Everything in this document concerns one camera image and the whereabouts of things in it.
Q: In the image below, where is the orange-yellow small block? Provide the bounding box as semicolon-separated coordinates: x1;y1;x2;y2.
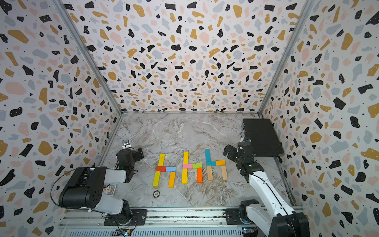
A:
216;161;226;166

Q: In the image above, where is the teal block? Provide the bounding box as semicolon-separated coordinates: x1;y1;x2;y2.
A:
206;161;217;166
205;149;211;162

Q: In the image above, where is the lime yellow block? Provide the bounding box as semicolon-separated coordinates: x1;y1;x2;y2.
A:
153;171;161;187

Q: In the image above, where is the red block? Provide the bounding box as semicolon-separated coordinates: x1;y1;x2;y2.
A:
156;166;166;172

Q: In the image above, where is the tan wooden block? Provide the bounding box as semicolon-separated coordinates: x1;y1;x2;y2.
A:
206;166;214;181

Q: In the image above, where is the light blue block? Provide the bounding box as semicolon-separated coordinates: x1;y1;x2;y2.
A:
166;166;176;172

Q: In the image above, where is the orange block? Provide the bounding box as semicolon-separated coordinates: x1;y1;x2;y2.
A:
197;168;203;183

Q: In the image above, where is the green block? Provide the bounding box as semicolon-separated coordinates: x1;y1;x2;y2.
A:
192;163;202;169

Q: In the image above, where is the pink block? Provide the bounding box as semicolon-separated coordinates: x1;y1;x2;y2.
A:
183;164;193;169

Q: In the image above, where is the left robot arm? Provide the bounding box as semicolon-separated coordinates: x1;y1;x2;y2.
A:
55;146;144;223

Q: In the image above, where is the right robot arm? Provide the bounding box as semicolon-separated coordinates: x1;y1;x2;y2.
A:
223;140;310;237

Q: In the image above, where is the black briefcase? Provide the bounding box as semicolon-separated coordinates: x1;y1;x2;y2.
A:
242;118;284;157

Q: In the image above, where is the small card box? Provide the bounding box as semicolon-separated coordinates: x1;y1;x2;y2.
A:
103;184;116;196

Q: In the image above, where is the circuit board with leds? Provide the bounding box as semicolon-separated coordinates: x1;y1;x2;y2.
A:
113;229;132;237

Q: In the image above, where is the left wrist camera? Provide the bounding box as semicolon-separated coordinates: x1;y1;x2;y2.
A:
122;139;132;149

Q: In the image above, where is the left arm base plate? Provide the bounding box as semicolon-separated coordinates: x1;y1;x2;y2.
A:
104;208;148;227

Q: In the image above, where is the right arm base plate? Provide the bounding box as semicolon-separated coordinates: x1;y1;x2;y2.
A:
223;205;269;228

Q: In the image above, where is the aluminium front rail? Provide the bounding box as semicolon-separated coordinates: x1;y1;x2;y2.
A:
58;207;255;229

